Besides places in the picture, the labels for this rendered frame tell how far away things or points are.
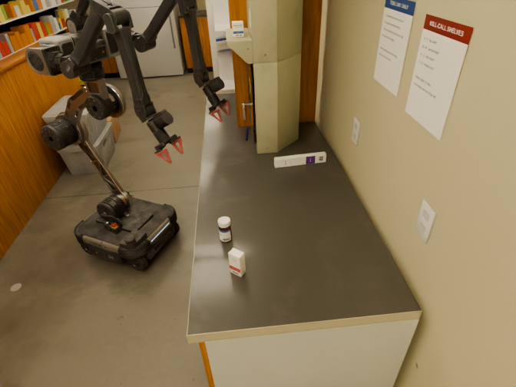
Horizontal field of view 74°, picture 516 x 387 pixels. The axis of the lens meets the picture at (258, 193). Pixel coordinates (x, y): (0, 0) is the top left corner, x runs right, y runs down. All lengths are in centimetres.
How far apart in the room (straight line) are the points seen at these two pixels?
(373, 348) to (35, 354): 190
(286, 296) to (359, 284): 24
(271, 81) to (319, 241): 81
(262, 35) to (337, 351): 129
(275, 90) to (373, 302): 106
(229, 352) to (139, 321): 127
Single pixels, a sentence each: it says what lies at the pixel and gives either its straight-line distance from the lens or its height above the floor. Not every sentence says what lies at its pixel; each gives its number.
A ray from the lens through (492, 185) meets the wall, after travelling 89.
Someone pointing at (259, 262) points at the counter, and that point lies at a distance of 122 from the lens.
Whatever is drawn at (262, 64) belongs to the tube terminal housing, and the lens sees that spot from 169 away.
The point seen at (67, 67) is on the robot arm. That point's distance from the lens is 183.
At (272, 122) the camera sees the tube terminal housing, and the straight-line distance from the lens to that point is 179.
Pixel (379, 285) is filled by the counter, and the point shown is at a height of 94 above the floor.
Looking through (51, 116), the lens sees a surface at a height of 65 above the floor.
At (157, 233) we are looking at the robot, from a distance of 255.
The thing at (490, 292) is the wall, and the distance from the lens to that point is 96.
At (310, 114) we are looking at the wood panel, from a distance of 222.
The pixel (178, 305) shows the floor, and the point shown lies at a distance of 236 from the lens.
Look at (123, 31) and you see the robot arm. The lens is 157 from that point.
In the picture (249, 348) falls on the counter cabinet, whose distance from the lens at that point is 115.
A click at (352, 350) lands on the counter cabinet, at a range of 126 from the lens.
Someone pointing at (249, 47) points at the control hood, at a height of 148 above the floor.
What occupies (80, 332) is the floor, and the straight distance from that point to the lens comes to 246.
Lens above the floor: 183
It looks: 35 degrees down
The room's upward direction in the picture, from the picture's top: 3 degrees counter-clockwise
